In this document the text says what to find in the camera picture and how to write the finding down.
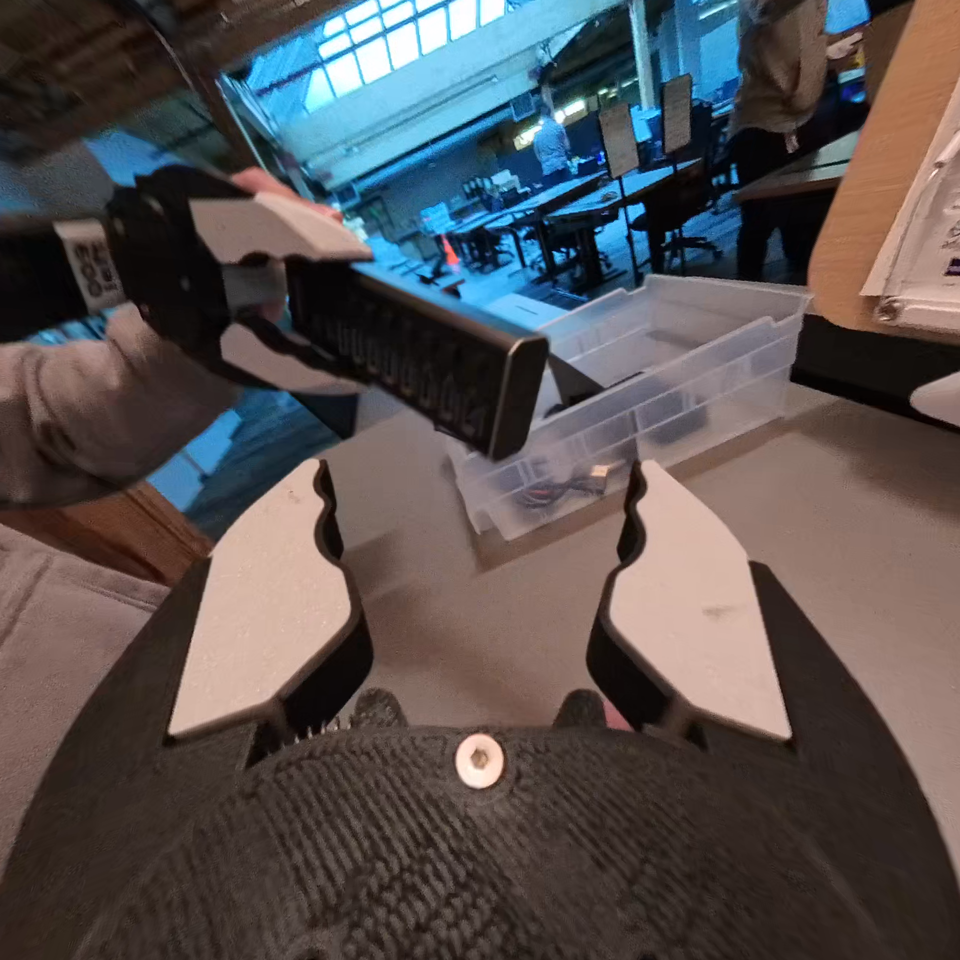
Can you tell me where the clear plastic bin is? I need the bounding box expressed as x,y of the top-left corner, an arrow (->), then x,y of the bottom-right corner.
536,273 -> 815,421
446,315 -> 798,543

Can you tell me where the board on stand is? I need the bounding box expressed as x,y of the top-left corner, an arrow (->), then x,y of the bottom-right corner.
598,101 -> 641,288
660,73 -> 696,162

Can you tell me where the long work table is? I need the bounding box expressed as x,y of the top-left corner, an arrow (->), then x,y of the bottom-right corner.
543,159 -> 710,288
450,176 -> 605,280

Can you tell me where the wooden board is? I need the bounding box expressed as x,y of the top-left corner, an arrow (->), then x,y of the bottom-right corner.
808,0 -> 960,333
0,481 -> 213,588

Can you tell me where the skylight window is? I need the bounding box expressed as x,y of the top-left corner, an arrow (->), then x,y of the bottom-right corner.
316,0 -> 513,100

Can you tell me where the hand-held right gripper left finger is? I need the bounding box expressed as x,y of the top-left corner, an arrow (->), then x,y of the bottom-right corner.
168,457 -> 374,740

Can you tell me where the paper sheet in sleeve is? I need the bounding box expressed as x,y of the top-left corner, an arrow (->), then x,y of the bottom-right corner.
861,112 -> 960,325

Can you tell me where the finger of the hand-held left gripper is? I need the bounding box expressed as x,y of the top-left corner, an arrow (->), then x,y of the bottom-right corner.
221,322 -> 369,396
187,191 -> 376,310

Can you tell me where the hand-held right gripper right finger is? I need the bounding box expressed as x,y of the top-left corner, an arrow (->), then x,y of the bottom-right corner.
587,459 -> 794,744

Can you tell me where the black bin divider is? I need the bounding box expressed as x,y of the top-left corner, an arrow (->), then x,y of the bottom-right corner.
547,352 -> 606,411

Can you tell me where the black office chair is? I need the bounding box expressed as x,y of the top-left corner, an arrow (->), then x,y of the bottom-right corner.
630,198 -> 723,273

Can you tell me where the person's left forearm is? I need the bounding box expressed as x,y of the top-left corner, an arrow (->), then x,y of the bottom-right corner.
0,303 -> 245,511

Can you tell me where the black cable with orange plug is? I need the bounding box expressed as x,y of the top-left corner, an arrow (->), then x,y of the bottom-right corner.
510,463 -> 612,513

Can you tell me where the person's left hand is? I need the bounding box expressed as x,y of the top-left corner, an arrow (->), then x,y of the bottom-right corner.
228,166 -> 343,223

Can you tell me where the white rounded object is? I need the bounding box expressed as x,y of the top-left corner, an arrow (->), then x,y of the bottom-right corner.
909,371 -> 960,430

